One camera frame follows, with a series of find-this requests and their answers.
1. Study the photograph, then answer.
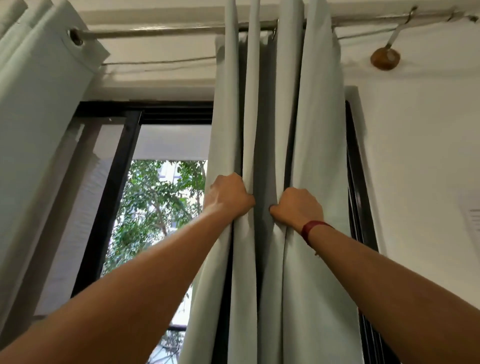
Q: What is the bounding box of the person's left hand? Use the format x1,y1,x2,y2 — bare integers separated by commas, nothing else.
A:
202,172,257,222

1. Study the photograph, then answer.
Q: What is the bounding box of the person's right hand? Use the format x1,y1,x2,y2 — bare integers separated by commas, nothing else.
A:
269,187,325,233

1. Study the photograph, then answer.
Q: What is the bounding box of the light teal curtain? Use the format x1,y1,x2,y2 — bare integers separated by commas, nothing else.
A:
178,0,365,364
0,0,110,331

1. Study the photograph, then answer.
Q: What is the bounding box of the person's left forearm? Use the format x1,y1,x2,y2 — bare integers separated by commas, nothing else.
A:
0,208,233,364

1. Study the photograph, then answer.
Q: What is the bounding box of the person's right forearm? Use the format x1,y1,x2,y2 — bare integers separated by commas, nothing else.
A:
307,224,480,364

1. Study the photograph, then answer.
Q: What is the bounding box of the red wrist band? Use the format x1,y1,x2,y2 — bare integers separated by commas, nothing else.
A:
301,220,335,248

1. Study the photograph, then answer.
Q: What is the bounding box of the green tree outside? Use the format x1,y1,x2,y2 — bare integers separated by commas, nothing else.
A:
101,159,208,364

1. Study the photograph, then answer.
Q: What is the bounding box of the grey mesh window screen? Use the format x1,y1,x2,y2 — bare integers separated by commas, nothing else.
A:
33,116,129,316

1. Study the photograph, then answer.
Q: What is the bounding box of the metal curtain rod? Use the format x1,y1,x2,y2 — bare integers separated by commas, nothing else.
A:
69,11,480,43

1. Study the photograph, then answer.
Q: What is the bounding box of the thin dark wall wire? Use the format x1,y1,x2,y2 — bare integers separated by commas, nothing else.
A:
101,26,398,67

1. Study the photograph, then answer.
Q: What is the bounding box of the round wooden bracket mount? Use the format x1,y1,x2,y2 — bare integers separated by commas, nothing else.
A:
370,46,401,71

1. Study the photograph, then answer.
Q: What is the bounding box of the metal rod bracket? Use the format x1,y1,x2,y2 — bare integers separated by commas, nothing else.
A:
385,5,418,52

